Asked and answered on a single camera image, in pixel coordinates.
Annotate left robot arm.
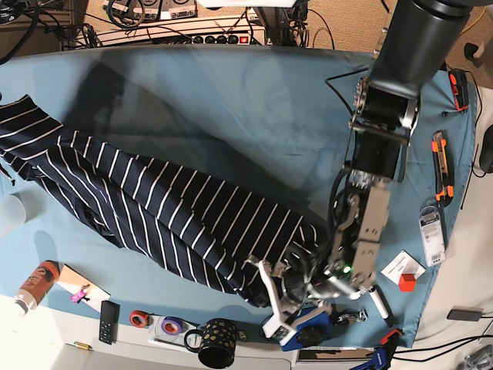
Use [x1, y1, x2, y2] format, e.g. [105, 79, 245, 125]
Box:
[257, 1, 476, 325]

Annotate tan cardboard sheet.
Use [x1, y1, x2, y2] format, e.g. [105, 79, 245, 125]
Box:
[57, 264, 111, 312]

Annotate white card packet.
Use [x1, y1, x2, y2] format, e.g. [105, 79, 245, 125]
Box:
[381, 250, 426, 285]

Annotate black remote control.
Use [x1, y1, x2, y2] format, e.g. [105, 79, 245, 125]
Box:
[99, 301, 120, 345]

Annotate black computer mouse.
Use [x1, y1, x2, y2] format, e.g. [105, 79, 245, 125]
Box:
[479, 125, 493, 173]

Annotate translucent white plastic cup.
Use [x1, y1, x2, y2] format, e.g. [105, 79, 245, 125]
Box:
[0, 194, 26, 238]

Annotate orange black clamp tool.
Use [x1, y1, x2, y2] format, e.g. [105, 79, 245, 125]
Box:
[448, 69, 469, 112]

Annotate red tape roll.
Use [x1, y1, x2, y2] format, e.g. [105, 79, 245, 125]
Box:
[129, 310, 149, 328]

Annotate clear plastic blister pack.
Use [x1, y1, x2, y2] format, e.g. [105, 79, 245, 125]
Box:
[418, 205, 446, 267]

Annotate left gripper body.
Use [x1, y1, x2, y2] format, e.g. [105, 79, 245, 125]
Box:
[246, 254, 333, 320]

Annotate orange black utility knife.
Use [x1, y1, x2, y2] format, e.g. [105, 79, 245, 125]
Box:
[431, 130, 454, 208]

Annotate black mug gold dots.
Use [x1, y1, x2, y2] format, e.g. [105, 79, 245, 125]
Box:
[184, 318, 238, 369]

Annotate metal carabiner keyring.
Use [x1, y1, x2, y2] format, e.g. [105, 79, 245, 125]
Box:
[334, 308, 368, 327]

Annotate orange brown bottle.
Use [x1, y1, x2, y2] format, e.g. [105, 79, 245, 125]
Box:
[14, 261, 60, 316]

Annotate navy white striped t-shirt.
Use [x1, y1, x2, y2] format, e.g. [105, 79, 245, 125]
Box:
[1, 96, 327, 303]

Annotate black power adapter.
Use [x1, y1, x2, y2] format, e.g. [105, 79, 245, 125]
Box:
[447, 307, 483, 321]

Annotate blue orange bottom clamp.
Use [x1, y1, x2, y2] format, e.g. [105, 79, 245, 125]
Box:
[350, 328, 402, 370]

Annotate blue box black knob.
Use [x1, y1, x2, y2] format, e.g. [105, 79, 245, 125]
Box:
[274, 304, 333, 352]

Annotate purple tape roll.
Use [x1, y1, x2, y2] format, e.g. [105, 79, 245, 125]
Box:
[161, 317, 183, 336]

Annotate white black marker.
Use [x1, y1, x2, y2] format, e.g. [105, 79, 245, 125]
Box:
[368, 287, 394, 328]

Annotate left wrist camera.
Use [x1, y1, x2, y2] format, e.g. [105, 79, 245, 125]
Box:
[262, 313, 297, 346]

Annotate light blue table cloth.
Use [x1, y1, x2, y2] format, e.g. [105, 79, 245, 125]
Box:
[0, 43, 478, 350]

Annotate red small cube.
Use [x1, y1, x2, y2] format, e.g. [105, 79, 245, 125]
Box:
[398, 274, 416, 292]

